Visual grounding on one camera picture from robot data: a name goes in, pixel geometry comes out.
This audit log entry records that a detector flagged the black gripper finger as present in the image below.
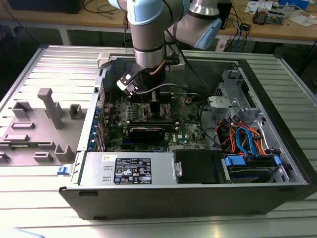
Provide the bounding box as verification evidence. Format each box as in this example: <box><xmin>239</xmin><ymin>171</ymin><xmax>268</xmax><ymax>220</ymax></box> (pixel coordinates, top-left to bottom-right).
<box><xmin>155</xmin><ymin>91</ymin><xmax>162</xmax><ymax>116</ymax></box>
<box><xmin>149</xmin><ymin>91</ymin><xmax>156</xmax><ymax>116</ymax></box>

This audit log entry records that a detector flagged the CPU socket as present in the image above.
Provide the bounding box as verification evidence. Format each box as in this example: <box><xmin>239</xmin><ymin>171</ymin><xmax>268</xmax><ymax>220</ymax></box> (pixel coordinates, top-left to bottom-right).
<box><xmin>141</xmin><ymin>102</ymin><xmax>174</xmax><ymax>122</ymax></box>

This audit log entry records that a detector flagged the black RAM slot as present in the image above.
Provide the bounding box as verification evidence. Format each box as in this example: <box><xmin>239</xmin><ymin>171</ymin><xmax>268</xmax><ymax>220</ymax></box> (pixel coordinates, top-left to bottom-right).
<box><xmin>130</xmin><ymin>97</ymin><xmax>175</xmax><ymax>104</ymax></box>
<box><xmin>130</xmin><ymin>91</ymin><xmax>175</xmax><ymax>98</ymax></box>

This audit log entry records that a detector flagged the black RAM stick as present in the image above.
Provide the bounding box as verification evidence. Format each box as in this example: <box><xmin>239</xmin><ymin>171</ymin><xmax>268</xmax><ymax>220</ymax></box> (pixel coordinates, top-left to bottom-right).
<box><xmin>127</xmin><ymin>118</ymin><xmax>179</xmax><ymax>125</ymax></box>
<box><xmin>123</xmin><ymin>123</ymin><xmax>179</xmax><ymax>132</ymax></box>

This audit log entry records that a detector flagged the black graphics card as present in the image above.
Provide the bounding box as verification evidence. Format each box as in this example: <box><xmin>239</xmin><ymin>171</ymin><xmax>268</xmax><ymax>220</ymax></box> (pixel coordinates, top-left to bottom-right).
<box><xmin>128</xmin><ymin>126</ymin><xmax>165</xmax><ymax>143</ymax></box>

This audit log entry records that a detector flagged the green motherboard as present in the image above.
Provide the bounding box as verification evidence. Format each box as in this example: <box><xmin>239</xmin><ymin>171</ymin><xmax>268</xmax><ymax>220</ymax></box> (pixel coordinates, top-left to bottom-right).
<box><xmin>103</xmin><ymin>94</ymin><xmax>208</xmax><ymax>153</ymax></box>

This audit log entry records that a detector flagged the silver metal drive cage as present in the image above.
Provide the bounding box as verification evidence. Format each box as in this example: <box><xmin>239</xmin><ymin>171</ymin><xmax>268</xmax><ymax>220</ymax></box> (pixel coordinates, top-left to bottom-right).
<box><xmin>207</xmin><ymin>68</ymin><xmax>269</xmax><ymax>139</ymax></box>

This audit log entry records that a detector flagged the silver power supply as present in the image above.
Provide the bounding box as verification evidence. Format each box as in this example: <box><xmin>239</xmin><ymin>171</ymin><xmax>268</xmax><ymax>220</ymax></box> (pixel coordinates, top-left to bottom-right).
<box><xmin>79</xmin><ymin>151</ymin><xmax>178</xmax><ymax>186</ymax></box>

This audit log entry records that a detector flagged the tall black box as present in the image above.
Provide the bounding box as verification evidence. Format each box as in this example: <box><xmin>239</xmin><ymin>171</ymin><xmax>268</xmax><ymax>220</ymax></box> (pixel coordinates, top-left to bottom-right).
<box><xmin>219</xmin><ymin>0</ymin><xmax>233</xmax><ymax>30</ymax></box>

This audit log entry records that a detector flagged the black PC case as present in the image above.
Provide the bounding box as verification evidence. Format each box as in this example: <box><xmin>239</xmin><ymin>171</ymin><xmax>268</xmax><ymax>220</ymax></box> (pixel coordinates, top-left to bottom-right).
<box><xmin>58</xmin><ymin>53</ymin><xmax>317</xmax><ymax>221</ymax></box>

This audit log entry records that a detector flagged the hard disk in blue carrier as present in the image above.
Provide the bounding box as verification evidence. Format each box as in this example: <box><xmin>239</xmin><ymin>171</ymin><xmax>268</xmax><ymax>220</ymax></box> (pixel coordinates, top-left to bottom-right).
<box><xmin>221</xmin><ymin>153</ymin><xmax>282</xmax><ymax>184</ymax></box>

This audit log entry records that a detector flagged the grey parts rack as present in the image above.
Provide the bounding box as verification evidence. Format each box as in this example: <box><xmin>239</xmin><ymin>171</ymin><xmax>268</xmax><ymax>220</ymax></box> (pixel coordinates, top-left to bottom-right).
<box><xmin>0</xmin><ymin>88</ymin><xmax>89</xmax><ymax>167</ymax></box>

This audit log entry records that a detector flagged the copper heat sink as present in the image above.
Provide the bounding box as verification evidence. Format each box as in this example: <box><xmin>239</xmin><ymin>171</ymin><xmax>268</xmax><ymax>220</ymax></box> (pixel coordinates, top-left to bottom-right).
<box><xmin>252</xmin><ymin>7</ymin><xmax>269</xmax><ymax>25</ymax></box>

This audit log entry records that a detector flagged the wooden desk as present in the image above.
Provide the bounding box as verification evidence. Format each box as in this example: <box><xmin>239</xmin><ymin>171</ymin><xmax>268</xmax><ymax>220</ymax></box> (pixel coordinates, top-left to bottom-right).
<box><xmin>0</xmin><ymin>0</ymin><xmax>317</xmax><ymax>47</ymax></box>

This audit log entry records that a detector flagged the black computer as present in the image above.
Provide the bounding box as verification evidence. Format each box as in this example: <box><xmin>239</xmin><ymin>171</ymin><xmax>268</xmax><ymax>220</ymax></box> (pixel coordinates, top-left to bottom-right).
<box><xmin>7</xmin><ymin>0</ymin><xmax>81</xmax><ymax>14</ymax></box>

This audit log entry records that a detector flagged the grey metal box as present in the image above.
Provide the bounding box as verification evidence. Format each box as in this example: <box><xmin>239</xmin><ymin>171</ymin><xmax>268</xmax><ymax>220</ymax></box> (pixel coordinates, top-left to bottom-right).
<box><xmin>267</xmin><ymin>9</ymin><xmax>285</xmax><ymax>25</ymax></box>

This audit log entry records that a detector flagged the blue box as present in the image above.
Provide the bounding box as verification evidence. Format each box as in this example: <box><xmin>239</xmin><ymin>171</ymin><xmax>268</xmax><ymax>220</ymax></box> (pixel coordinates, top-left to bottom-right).
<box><xmin>278</xmin><ymin>0</ymin><xmax>310</xmax><ymax>10</ymax></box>

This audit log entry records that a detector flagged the white paper sheet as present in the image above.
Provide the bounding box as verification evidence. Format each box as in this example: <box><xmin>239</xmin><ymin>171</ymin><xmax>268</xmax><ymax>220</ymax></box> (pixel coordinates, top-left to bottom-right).
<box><xmin>289</xmin><ymin>14</ymin><xmax>317</xmax><ymax>27</ymax></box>

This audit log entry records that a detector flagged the black camera cable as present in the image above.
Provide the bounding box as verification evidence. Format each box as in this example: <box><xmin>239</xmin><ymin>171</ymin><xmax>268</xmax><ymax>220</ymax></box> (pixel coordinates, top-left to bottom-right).
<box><xmin>136</xmin><ymin>42</ymin><xmax>211</xmax><ymax>96</ymax></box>

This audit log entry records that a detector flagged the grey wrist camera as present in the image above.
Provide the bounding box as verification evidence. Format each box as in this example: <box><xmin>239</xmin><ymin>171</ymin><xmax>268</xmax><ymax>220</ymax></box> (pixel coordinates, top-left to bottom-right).
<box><xmin>165</xmin><ymin>56</ymin><xmax>186</xmax><ymax>72</ymax></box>

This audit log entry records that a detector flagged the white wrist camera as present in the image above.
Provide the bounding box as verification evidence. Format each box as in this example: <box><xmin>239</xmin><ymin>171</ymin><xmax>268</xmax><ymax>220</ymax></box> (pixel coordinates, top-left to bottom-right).
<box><xmin>116</xmin><ymin>69</ymin><xmax>140</xmax><ymax>97</ymax></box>

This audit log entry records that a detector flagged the beige case bracket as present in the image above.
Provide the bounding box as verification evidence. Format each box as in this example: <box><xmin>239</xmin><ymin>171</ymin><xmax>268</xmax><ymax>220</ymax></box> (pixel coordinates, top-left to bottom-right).
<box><xmin>97</xmin><ymin>53</ymin><xmax>117</xmax><ymax>69</ymax></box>

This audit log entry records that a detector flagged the blue cable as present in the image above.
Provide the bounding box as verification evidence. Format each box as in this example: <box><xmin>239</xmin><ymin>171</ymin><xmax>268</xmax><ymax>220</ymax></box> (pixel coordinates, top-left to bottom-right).
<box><xmin>236</xmin><ymin>19</ymin><xmax>243</xmax><ymax>50</ymax></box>

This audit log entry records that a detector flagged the blue flat wire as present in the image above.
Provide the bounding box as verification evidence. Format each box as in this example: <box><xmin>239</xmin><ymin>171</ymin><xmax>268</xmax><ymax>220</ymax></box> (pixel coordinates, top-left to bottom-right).
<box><xmin>235</xmin><ymin>126</ymin><xmax>260</xmax><ymax>158</ymax></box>

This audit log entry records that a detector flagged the orange wire bundle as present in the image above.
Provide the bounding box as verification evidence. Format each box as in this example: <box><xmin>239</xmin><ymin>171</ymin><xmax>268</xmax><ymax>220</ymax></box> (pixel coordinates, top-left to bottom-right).
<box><xmin>229</xmin><ymin>126</ymin><xmax>268</xmax><ymax>156</ymax></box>

